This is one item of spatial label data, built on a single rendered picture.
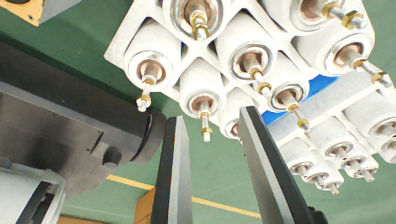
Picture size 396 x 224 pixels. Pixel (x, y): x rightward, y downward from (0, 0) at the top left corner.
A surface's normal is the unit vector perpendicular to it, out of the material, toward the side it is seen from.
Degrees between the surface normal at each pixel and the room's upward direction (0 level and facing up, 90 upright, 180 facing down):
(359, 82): 90
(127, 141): 45
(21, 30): 0
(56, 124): 0
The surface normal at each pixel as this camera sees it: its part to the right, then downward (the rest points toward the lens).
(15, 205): 0.62, -0.67
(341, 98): -0.77, -0.43
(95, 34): 0.05, 0.69
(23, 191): 0.54, -0.83
